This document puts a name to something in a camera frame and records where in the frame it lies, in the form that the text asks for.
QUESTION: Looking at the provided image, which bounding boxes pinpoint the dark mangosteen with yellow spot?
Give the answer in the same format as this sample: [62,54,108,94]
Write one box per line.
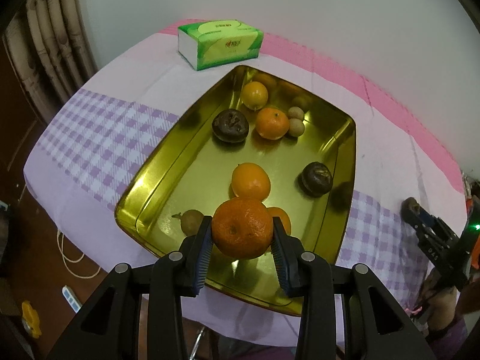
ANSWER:
[298,162,333,197]

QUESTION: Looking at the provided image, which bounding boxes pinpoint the dark brown mangosteen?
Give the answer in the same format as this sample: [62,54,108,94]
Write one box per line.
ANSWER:
[211,109,250,144]

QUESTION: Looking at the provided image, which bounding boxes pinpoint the pink foam mat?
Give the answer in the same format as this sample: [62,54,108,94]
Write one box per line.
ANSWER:
[157,17,466,196]

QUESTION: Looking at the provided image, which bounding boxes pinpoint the beige patterned curtain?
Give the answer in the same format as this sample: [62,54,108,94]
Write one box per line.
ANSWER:
[2,0,97,123]

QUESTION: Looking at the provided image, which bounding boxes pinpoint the white power strip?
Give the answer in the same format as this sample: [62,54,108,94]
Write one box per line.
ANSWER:
[61,285,82,313]

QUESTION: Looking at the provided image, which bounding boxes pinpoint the purple plaid tablecloth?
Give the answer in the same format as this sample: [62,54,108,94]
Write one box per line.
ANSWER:
[22,31,470,350]

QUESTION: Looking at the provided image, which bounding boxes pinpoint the small orange citrus fruit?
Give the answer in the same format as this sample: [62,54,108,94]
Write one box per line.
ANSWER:
[268,206,291,235]

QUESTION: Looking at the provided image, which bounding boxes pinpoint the small brown-green kiwi fruit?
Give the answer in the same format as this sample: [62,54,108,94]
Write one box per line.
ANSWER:
[172,210,203,236]

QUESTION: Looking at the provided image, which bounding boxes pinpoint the green tissue pack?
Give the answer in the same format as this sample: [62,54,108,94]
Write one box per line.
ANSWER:
[177,19,264,71]

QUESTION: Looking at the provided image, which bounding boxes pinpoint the yellow lemon in tin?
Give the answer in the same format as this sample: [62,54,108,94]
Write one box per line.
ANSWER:
[240,81,269,111]

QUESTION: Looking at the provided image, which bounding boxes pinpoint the red gold toffee tin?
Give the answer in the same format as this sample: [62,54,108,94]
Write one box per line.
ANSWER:
[114,64,357,318]

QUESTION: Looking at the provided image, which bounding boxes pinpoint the dimpled orange mandarin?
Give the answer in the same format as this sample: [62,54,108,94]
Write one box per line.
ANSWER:
[211,197,273,259]

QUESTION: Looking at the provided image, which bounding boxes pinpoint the white cable on floor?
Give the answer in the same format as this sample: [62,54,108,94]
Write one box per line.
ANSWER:
[55,227,103,281]

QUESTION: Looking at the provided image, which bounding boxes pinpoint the yellow toy on floor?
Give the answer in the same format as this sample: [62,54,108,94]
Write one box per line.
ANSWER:
[21,301,42,339]

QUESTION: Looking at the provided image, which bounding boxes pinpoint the mandarin with green stem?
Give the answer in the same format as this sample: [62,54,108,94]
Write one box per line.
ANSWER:
[256,107,290,141]

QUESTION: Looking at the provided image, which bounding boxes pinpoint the smooth orange citrus fruit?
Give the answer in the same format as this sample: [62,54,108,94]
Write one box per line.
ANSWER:
[231,163,271,201]

